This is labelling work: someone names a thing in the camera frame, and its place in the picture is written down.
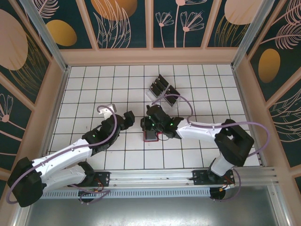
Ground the red leather card holder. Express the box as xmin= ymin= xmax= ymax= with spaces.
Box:
xmin=143 ymin=130 xmax=163 ymax=143

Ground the clear acrylic card stand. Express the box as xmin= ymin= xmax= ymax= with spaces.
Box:
xmin=145 ymin=74 xmax=182 ymax=108

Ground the grey metal sheet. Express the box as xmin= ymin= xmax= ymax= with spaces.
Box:
xmin=23 ymin=186 xmax=283 ymax=226

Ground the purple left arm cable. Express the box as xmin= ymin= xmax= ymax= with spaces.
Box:
xmin=7 ymin=105 xmax=111 ymax=205

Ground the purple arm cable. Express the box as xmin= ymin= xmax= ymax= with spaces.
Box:
xmin=7 ymin=105 xmax=111 ymax=205
xmin=150 ymin=94 xmax=270 ymax=203

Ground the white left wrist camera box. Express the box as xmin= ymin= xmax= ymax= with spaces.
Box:
xmin=101 ymin=103 xmax=117 ymax=118

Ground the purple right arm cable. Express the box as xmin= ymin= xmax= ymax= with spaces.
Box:
xmin=150 ymin=94 xmax=270 ymax=203

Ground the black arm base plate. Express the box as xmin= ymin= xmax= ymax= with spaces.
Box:
xmin=67 ymin=171 xmax=111 ymax=188
xmin=192 ymin=169 xmax=236 ymax=186

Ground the aluminium front rail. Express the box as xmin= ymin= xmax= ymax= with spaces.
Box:
xmin=22 ymin=166 xmax=280 ymax=189

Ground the aluminium side rail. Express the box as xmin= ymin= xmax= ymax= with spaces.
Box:
xmin=231 ymin=66 xmax=269 ymax=168
xmin=40 ymin=67 xmax=71 ymax=163

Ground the red wire yellow connector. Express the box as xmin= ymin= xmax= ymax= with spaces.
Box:
xmin=220 ymin=175 xmax=236 ymax=192
xmin=93 ymin=180 xmax=105 ymax=195

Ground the grey slotted cable duct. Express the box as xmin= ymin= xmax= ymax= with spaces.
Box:
xmin=42 ymin=187 xmax=212 ymax=199

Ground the black round cable port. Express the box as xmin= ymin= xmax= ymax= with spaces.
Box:
xmin=210 ymin=188 xmax=228 ymax=202
xmin=79 ymin=193 xmax=95 ymax=204

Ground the aluminium corner post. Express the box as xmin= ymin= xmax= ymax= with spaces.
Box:
xmin=20 ymin=0 xmax=71 ymax=73
xmin=231 ymin=0 xmax=280 ymax=69

